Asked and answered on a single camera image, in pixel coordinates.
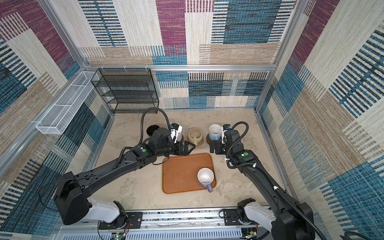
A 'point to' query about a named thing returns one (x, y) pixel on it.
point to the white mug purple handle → (205, 176)
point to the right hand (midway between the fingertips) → (218, 145)
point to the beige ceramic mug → (195, 136)
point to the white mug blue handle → (215, 132)
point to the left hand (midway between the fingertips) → (190, 144)
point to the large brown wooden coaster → (208, 139)
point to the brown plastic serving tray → (180, 173)
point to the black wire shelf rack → (127, 90)
